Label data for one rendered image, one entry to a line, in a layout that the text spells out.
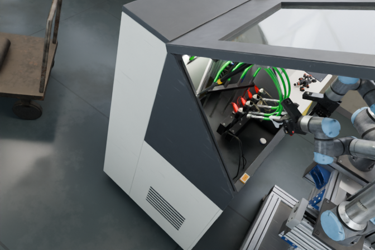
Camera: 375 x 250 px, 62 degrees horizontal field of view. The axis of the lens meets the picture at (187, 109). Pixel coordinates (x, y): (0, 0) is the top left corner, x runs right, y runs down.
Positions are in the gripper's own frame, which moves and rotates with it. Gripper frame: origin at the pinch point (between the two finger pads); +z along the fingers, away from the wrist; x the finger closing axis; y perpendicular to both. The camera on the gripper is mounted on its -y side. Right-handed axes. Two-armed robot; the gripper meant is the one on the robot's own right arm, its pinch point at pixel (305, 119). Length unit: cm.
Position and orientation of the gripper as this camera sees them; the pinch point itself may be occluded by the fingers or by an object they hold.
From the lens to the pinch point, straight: 171.8
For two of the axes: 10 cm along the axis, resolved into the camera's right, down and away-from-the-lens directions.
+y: 7.5, 6.1, -2.7
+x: 6.2, -4.7, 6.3
